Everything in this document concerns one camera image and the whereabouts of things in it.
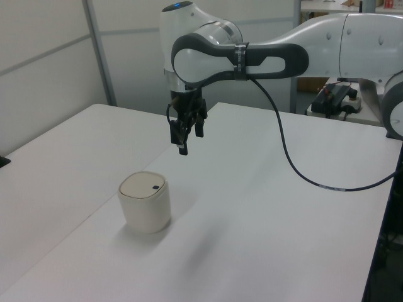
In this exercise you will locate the white side desk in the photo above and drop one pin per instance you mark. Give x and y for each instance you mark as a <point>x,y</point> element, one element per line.
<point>362,119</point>

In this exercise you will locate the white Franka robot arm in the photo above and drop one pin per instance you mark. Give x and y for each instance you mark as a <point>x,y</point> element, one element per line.
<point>195,59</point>

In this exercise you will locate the black power adapter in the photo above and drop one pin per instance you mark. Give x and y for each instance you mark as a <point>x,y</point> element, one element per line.
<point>327,100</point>

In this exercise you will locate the brown cardboard box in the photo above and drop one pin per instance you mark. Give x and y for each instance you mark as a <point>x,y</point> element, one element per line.
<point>310,84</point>

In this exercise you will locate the small white lidded bin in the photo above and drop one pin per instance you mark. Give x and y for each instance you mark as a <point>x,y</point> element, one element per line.
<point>145,207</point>

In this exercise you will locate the white power strip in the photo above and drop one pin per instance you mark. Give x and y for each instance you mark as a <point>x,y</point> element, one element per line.
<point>351,105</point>

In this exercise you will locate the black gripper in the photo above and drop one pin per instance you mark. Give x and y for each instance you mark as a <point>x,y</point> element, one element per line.
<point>189,105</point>

